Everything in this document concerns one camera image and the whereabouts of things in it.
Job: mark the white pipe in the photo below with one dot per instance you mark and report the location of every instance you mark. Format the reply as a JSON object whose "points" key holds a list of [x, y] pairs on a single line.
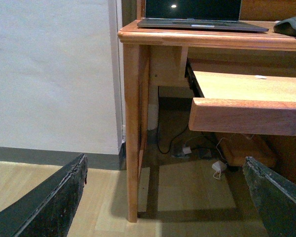
{"points": [[153, 107]]}

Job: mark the dark grey computer mouse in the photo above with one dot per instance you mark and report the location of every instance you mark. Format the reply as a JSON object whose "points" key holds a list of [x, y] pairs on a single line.
{"points": [[286, 27]]}

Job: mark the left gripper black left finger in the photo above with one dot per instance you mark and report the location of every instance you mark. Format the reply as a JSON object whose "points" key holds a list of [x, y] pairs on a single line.
{"points": [[47, 210]]}

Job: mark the white power adapter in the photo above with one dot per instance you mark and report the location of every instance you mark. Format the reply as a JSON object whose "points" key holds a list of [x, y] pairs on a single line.
{"points": [[219, 167]]}

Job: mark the wooden pull-out keyboard tray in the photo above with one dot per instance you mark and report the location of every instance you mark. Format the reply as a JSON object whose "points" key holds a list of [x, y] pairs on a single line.
{"points": [[242, 99]]}

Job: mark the wooden desk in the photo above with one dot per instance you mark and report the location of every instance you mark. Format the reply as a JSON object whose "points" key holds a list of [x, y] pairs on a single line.
{"points": [[158, 57]]}

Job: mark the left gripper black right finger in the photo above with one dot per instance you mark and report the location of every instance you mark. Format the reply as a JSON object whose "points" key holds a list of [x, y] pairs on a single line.
{"points": [[274, 198]]}

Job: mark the grey laptop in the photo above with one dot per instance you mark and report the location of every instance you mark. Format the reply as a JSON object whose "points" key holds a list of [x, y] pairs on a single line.
{"points": [[196, 14]]}

